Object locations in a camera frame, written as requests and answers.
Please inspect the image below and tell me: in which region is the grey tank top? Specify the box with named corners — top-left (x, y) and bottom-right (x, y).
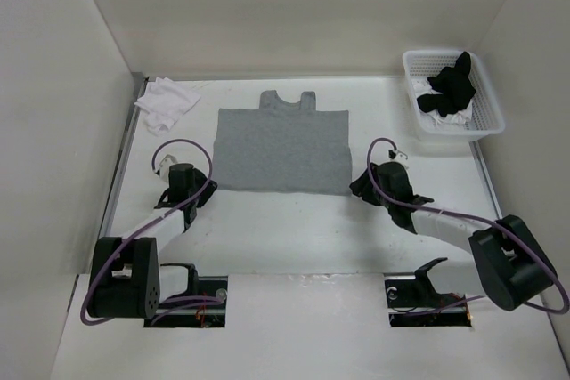
top-left (213, 90), bottom-right (353, 196)

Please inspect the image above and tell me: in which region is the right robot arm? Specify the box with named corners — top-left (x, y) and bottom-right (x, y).
top-left (349, 161), bottom-right (560, 311)

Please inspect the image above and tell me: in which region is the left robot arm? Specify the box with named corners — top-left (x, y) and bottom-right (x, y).
top-left (81, 163), bottom-right (219, 325)

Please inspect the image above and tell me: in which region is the white tank top on table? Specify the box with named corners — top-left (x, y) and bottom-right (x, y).
top-left (134, 77), bottom-right (201, 136)

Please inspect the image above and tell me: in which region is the white tank top in basket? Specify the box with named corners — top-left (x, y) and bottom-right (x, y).
top-left (411, 78), bottom-right (473, 126)

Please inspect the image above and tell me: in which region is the black tank top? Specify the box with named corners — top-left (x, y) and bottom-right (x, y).
top-left (417, 52), bottom-right (476, 117)

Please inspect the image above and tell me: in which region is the white plastic basket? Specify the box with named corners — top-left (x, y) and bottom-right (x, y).
top-left (402, 48), bottom-right (505, 143)

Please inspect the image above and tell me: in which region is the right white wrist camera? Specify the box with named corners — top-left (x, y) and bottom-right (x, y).
top-left (388, 149), bottom-right (408, 163)

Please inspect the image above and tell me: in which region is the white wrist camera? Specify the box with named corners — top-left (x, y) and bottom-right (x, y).
top-left (154, 154), bottom-right (178, 182)
top-left (388, 149), bottom-right (408, 163)

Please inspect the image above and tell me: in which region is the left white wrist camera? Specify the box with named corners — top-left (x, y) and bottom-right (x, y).
top-left (154, 154), bottom-right (178, 182)

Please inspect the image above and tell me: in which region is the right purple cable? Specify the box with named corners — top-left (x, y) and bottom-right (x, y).
top-left (365, 138), bottom-right (570, 315)

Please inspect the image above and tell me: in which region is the purple cable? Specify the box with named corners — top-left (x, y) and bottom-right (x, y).
top-left (79, 138), bottom-right (224, 326)
top-left (365, 138), bottom-right (570, 315)

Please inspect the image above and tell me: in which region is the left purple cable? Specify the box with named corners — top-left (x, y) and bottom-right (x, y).
top-left (79, 138), bottom-right (224, 326)

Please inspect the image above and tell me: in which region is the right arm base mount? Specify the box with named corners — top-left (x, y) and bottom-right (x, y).
top-left (384, 274), bottom-right (472, 327)

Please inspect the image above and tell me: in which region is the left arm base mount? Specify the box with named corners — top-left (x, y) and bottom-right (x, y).
top-left (143, 276), bottom-right (229, 329)

